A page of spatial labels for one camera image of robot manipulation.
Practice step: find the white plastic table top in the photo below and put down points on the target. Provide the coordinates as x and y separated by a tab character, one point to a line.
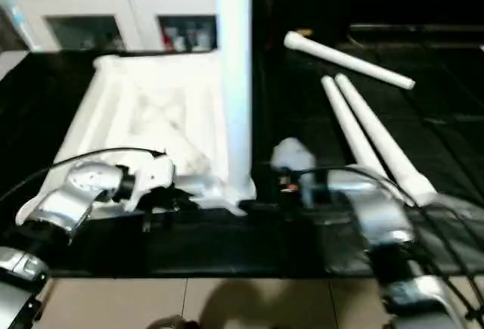
151	110

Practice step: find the white plastic table leg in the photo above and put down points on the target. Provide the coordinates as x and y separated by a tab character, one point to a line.
234	79
348	60
348	125
386	147

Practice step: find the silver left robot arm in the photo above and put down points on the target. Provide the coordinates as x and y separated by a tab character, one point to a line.
76	193

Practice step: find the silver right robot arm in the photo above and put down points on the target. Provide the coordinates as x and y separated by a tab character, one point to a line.
378	215

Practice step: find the black work mat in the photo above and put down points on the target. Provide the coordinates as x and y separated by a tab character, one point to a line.
91	246

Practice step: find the tan label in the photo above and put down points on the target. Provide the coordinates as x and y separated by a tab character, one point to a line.
302	32

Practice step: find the red bottle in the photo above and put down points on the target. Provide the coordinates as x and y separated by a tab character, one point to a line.
168	38

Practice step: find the white side table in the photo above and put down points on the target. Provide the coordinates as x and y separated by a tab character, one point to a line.
10	63

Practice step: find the white glass door cabinet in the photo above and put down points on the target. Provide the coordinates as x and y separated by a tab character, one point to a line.
113	0

